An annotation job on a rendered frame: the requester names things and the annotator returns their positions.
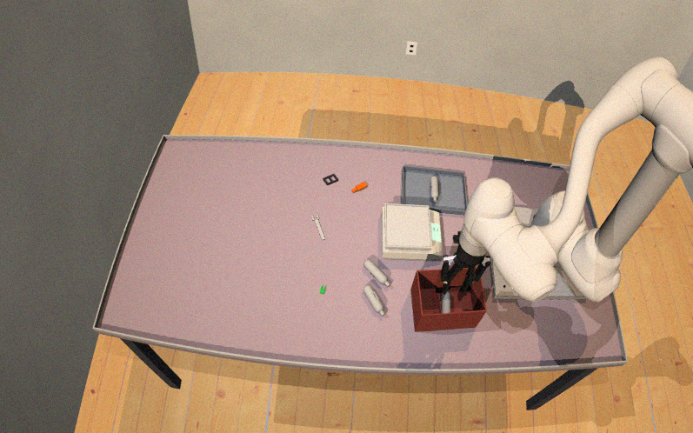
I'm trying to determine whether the grey table edge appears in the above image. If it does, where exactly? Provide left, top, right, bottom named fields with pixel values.
left=93, top=135, right=628, bottom=373

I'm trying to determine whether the white digital scale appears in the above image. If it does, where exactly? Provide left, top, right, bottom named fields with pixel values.
left=382, top=203, right=443, bottom=260

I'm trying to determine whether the red open box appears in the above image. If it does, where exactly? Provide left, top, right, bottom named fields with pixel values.
left=410, top=268, right=487, bottom=332

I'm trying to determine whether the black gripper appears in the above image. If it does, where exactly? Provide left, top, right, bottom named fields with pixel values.
left=441, top=244, right=491, bottom=294

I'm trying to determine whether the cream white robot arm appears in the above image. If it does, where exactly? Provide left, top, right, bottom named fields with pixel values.
left=453, top=57, right=693, bottom=303

